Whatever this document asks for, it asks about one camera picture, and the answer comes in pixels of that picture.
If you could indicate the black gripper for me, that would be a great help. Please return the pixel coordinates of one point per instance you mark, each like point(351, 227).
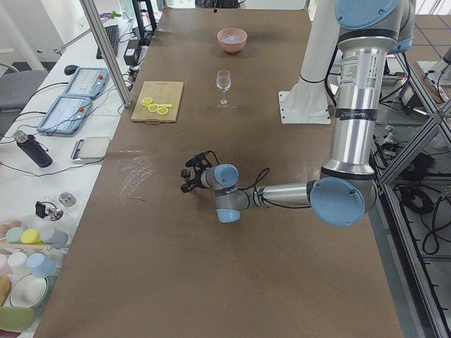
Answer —
point(198, 179)

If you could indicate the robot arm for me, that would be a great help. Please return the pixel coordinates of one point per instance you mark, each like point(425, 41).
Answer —
point(231, 201)
point(369, 31)

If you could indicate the clear wine glass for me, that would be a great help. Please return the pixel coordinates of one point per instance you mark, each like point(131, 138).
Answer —
point(223, 83)

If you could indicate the pile of clear ice cubes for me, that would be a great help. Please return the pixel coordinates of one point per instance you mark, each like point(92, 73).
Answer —
point(231, 38)

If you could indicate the lemon slice middle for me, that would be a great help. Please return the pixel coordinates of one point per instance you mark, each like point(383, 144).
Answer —
point(153, 108)

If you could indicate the lemon slice far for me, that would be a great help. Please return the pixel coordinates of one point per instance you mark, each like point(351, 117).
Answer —
point(147, 101)

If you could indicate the wooden cutting board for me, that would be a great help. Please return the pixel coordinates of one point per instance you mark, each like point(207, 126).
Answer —
point(162, 92)

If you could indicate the white kitchen scale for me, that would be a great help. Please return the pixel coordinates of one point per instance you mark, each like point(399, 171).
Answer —
point(90, 149)

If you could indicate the steel cup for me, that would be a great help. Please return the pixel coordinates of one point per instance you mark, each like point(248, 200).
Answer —
point(67, 199)

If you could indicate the black power box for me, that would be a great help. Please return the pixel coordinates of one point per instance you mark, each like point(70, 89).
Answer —
point(134, 52)

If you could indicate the blue teach pendant near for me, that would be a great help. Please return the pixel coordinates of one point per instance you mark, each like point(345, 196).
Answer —
point(66, 115)

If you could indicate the blue teach pendant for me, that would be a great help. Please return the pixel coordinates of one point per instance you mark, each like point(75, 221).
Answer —
point(87, 82)
point(66, 115)

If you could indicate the blue teach pendant far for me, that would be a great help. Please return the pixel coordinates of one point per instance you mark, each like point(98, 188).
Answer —
point(87, 82)

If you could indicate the pink bowl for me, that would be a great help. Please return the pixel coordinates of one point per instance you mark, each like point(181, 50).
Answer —
point(232, 48)

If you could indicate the black computer mouse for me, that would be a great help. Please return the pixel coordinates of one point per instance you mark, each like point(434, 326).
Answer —
point(70, 69)

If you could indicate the black water bottle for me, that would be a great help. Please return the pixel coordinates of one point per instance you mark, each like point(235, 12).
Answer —
point(28, 144)

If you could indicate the black keyboard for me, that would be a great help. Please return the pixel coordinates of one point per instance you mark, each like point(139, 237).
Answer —
point(113, 35)

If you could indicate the grey office chair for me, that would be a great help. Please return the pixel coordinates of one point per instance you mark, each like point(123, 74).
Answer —
point(18, 87)

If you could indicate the lemon slice near handle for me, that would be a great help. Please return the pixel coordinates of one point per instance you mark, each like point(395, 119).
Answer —
point(162, 111)

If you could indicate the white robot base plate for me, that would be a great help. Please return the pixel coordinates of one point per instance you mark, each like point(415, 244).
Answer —
point(307, 101)

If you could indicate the aluminium frame post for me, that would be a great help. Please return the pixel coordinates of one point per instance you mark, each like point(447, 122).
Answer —
point(104, 45)

